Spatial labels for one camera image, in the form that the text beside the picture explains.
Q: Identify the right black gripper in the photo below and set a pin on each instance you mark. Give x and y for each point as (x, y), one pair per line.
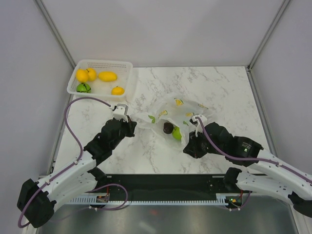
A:
(191, 147)

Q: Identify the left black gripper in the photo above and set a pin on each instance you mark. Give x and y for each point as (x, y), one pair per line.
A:
(130, 126)

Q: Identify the large green fake apple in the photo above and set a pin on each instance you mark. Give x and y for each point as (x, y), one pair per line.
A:
(176, 133)

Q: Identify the white lemon-print plastic bag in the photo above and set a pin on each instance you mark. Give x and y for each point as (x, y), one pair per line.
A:
(175, 110)

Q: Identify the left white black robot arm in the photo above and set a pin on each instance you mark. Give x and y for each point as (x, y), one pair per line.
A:
(39, 200)

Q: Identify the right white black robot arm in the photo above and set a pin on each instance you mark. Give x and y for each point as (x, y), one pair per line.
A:
(283, 181)

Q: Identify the dark purple fake fruit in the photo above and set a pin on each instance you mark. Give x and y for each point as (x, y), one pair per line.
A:
(168, 128)

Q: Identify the small yellow fake citrus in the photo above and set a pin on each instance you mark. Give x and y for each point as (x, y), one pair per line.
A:
(117, 91)

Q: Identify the yellow fake mango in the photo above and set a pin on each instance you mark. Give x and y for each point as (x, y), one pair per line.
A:
(107, 76)

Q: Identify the green black-striped fake fruit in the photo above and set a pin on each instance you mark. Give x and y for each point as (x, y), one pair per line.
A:
(83, 88)

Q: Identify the small yellow fake lemon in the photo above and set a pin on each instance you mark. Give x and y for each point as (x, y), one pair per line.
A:
(91, 74)

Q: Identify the large yellow fake lemon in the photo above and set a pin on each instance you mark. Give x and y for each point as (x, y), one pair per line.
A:
(82, 76)

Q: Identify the white plastic fruit basket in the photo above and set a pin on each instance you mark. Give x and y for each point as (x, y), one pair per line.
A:
(101, 89)

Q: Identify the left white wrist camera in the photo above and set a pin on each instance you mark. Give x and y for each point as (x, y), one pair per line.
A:
(120, 112)

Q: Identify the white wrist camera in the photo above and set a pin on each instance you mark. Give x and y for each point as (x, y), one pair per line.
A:
(120, 112)
(195, 120)

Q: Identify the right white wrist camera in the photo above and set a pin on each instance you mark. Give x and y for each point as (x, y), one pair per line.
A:
(195, 120)

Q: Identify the white slotted cable duct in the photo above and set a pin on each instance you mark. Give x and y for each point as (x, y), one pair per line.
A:
(218, 200)

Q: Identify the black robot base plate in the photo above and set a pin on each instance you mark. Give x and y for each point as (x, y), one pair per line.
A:
(164, 187)

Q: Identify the left aluminium frame post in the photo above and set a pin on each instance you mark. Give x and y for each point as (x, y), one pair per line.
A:
(55, 32)

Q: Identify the aluminium frame post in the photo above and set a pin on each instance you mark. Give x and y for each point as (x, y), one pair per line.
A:
(269, 32)
(55, 32)

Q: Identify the right aluminium frame post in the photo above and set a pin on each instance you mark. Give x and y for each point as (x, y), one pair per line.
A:
(269, 32)

